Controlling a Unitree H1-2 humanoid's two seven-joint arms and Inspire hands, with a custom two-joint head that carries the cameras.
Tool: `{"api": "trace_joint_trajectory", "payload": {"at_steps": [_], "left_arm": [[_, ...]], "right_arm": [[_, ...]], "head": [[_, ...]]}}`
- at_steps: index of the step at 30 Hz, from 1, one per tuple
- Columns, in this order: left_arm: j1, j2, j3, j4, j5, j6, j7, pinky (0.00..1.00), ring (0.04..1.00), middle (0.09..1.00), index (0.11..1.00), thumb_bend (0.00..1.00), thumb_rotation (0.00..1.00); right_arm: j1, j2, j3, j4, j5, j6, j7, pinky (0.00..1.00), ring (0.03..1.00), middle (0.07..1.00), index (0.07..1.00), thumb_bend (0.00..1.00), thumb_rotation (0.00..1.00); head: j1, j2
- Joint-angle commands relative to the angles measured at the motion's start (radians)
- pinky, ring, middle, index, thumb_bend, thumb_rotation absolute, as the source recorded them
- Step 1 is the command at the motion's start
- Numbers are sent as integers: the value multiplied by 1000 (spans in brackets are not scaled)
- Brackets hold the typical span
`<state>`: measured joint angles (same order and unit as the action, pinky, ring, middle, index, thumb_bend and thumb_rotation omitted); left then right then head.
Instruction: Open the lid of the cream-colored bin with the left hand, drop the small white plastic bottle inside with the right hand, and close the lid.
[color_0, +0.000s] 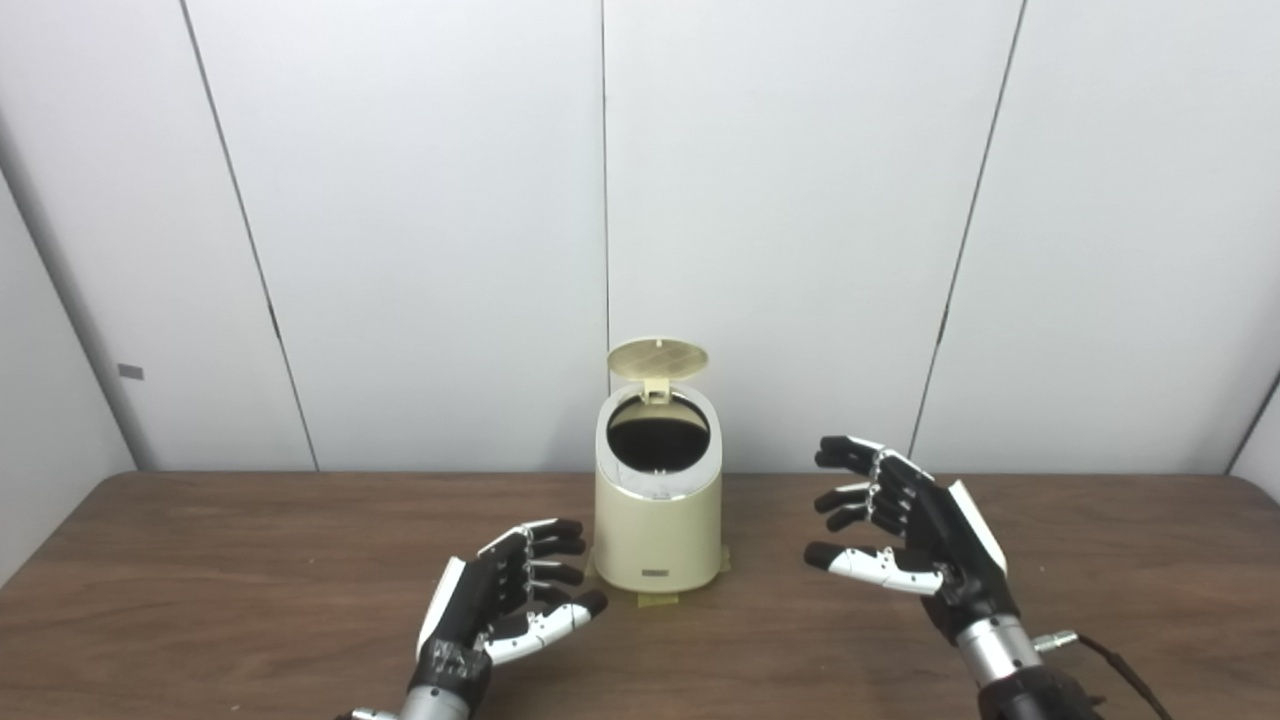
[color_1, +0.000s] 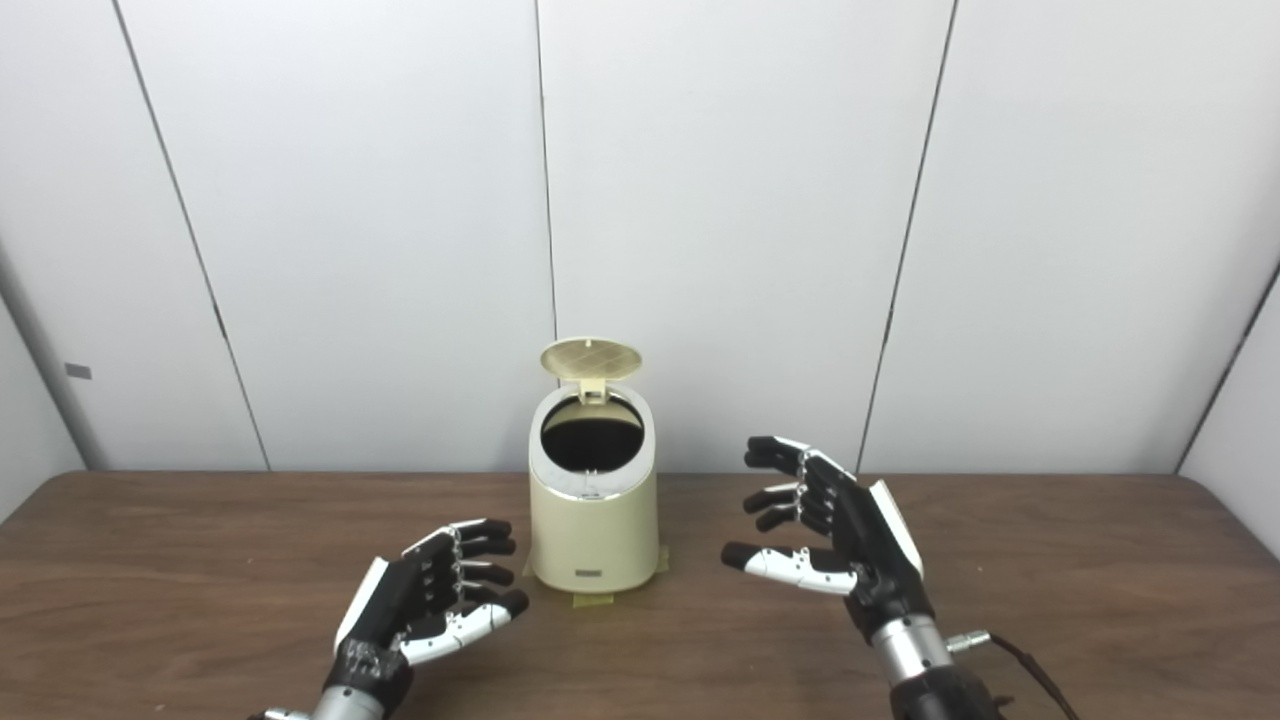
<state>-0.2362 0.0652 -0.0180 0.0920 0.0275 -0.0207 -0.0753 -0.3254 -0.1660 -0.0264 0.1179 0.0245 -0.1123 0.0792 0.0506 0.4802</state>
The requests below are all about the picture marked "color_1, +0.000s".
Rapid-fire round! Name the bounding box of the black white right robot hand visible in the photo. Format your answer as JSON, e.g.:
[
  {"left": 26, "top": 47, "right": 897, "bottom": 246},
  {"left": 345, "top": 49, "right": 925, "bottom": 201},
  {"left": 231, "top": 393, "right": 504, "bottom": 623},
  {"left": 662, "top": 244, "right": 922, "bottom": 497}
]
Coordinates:
[{"left": 721, "top": 436, "right": 936, "bottom": 641}]

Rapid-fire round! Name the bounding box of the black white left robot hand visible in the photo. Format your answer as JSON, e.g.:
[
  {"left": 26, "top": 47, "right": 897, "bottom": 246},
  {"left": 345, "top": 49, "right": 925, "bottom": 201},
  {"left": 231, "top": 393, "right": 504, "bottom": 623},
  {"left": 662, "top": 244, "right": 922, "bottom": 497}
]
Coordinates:
[{"left": 322, "top": 518, "right": 531, "bottom": 703}]

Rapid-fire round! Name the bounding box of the cream-colored cylindrical bin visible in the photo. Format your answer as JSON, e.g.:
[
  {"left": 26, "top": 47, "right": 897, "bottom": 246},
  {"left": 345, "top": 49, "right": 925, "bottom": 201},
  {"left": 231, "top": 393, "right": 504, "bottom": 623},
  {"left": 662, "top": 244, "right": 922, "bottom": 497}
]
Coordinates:
[{"left": 528, "top": 338, "right": 661, "bottom": 594}]

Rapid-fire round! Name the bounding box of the round cream bin lid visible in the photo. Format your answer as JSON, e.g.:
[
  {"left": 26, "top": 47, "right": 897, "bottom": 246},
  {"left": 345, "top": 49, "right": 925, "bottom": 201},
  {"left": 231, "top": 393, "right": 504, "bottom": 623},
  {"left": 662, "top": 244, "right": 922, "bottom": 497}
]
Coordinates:
[{"left": 540, "top": 338, "right": 643, "bottom": 404}]

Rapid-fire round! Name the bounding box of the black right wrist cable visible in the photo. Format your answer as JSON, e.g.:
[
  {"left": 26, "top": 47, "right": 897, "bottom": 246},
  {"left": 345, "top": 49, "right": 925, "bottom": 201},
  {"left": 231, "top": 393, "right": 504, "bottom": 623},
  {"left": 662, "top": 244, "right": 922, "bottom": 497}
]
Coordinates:
[{"left": 948, "top": 630, "right": 1081, "bottom": 720}]

